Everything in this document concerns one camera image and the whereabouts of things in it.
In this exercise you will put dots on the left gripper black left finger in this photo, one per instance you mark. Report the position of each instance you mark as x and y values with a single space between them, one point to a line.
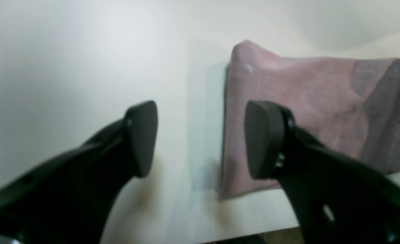
68 199

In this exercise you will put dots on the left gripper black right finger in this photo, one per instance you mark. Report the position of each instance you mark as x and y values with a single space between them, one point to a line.
336 199

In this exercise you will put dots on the mauve pink t-shirt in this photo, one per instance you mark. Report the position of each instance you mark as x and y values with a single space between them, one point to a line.
350 105

